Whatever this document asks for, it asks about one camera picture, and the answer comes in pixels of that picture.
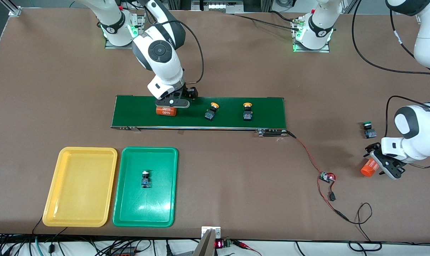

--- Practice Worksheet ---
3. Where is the small green circuit board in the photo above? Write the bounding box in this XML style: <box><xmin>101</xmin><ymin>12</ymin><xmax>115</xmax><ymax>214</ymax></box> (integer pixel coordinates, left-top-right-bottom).
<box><xmin>319</xmin><ymin>171</ymin><xmax>337</xmax><ymax>184</ymax></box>

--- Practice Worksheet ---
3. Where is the silver mounting plate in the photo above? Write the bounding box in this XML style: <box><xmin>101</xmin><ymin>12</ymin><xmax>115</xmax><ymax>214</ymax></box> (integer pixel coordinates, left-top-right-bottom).
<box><xmin>201</xmin><ymin>226</ymin><xmax>222</xmax><ymax>239</ymax></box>

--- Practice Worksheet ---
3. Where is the green conveyor belt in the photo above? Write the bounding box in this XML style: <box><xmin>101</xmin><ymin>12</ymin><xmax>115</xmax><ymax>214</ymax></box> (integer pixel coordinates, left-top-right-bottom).
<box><xmin>110</xmin><ymin>95</ymin><xmax>289</xmax><ymax>138</ymax></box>

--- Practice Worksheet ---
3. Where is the orange printed cylinder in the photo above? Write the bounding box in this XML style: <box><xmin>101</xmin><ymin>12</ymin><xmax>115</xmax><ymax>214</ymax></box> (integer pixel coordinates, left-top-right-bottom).
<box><xmin>156</xmin><ymin>106</ymin><xmax>177</xmax><ymax>117</ymax></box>
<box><xmin>360</xmin><ymin>158</ymin><xmax>379</xmax><ymax>177</ymax></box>

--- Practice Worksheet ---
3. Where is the black base power cable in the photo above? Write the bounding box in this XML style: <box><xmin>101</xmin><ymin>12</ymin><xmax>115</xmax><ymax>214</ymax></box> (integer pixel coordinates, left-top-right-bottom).
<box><xmin>229</xmin><ymin>10</ymin><xmax>302</xmax><ymax>34</ymax></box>

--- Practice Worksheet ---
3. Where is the green plastic tray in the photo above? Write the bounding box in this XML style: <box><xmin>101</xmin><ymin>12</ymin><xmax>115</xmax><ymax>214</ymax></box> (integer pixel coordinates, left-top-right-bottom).
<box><xmin>112</xmin><ymin>146</ymin><xmax>179</xmax><ymax>228</ymax></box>

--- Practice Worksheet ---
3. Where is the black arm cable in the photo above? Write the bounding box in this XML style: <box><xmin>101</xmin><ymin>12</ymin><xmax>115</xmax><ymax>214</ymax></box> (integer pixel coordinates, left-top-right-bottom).
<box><xmin>158</xmin><ymin>20</ymin><xmax>205</xmax><ymax>84</ymax></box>
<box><xmin>352</xmin><ymin>0</ymin><xmax>430</xmax><ymax>169</ymax></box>

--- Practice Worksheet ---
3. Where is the aluminium frame extrusion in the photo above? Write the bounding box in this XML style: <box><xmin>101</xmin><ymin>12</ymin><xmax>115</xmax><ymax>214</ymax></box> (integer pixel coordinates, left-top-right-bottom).
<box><xmin>0</xmin><ymin>0</ymin><xmax>22</xmax><ymax>17</ymax></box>

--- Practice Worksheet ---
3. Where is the white vented device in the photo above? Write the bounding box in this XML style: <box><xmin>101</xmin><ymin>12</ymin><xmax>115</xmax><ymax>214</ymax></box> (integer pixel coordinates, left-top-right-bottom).
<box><xmin>192</xmin><ymin>0</ymin><xmax>244</xmax><ymax>14</ymax></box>

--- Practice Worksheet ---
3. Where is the grey metal bar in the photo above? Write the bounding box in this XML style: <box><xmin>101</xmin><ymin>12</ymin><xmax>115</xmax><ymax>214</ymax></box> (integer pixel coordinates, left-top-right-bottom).
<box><xmin>192</xmin><ymin>229</ymin><xmax>217</xmax><ymax>256</ymax></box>

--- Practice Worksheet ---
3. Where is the green push button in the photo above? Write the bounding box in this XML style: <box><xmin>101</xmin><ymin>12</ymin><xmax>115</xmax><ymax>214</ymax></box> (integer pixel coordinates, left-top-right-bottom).
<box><xmin>363</xmin><ymin>121</ymin><xmax>377</xmax><ymax>139</ymax></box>
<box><xmin>140</xmin><ymin>170</ymin><xmax>152</xmax><ymax>189</ymax></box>

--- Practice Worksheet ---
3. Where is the red clip lead wire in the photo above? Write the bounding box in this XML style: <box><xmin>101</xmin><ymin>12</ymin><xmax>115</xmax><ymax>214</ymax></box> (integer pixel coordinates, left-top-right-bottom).
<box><xmin>233</xmin><ymin>240</ymin><xmax>263</xmax><ymax>256</ymax></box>

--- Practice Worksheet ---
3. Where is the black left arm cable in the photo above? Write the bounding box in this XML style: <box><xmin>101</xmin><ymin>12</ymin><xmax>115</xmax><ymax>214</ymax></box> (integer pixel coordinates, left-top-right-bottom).
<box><xmin>352</xmin><ymin>0</ymin><xmax>430</xmax><ymax>169</ymax></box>

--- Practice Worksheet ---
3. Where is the yellow plastic tray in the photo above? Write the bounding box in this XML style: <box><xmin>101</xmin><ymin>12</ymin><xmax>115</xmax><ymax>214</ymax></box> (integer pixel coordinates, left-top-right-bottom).
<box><xmin>42</xmin><ymin>146</ymin><xmax>118</xmax><ymax>228</ymax></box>

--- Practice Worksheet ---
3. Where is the red black twisted wire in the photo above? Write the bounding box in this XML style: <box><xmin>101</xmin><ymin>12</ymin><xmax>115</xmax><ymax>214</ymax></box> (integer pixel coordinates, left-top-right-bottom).
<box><xmin>286</xmin><ymin>130</ymin><xmax>343</xmax><ymax>217</ymax></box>

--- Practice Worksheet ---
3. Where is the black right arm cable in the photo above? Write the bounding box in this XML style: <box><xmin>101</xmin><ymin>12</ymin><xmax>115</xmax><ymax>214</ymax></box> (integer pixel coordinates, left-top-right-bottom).
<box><xmin>158</xmin><ymin>20</ymin><xmax>205</xmax><ymax>84</ymax></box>

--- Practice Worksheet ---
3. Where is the thin black cable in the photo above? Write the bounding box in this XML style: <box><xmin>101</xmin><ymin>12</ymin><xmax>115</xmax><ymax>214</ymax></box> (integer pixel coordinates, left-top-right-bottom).
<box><xmin>43</xmin><ymin>226</ymin><xmax>68</xmax><ymax>256</ymax></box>
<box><xmin>336</xmin><ymin>202</ymin><xmax>383</xmax><ymax>253</ymax></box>
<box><xmin>32</xmin><ymin>215</ymin><xmax>44</xmax><ymax>236</ymax></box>

